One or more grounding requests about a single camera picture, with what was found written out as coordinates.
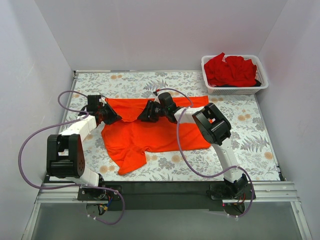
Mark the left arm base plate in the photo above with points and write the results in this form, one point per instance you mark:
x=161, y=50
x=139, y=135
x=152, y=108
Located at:
x=93, y=194

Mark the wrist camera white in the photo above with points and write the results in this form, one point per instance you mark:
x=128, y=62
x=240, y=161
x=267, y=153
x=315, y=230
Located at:
x=103, y=100
x=157, y=95

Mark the orange t shirt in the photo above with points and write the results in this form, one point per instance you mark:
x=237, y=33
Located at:
x=127, y=140

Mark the black garment in basket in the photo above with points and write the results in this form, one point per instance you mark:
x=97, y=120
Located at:
x=257, y=84

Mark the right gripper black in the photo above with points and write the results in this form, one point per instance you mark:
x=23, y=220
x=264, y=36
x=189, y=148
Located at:
x=148, y=113

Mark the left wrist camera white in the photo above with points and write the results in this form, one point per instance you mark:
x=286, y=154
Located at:
x=103, y=100

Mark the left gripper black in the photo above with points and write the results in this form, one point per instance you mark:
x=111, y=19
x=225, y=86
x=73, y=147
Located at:
x=110, y=116

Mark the red shirts pile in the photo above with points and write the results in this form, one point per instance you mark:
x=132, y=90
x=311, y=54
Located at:
x=230, y=70

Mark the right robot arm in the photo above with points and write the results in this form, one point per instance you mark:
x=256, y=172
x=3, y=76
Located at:
x=215, y=130

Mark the aluminium frame rail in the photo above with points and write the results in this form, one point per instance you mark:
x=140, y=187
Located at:
x=264, y=191

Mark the white plastic basket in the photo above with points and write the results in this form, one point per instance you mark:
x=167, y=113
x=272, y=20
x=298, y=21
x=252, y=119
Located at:
x=260, y=76

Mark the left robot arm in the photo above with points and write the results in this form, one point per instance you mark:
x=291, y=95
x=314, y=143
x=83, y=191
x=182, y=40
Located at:
x=65, y=157

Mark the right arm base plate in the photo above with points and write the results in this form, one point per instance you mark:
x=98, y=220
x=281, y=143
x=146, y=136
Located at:
x=221, y=191

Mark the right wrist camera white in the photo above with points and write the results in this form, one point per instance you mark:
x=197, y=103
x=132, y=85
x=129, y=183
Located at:
x=157, y=95

